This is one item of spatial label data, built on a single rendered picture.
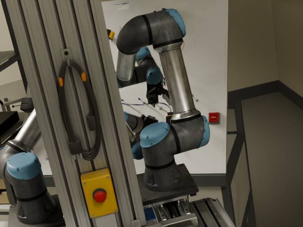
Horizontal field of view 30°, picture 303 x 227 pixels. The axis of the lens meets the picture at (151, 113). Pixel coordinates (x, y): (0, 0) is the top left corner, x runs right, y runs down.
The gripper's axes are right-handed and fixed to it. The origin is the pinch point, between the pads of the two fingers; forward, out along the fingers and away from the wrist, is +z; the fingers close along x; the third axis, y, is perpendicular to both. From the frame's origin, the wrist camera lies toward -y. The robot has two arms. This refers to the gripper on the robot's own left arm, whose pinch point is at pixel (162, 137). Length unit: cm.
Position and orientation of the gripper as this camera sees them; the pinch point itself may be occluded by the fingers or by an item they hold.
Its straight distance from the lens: 270.9
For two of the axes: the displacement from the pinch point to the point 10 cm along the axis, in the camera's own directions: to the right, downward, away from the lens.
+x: -5.6, -5.3, 6.3
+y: 5.4, -8.2, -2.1
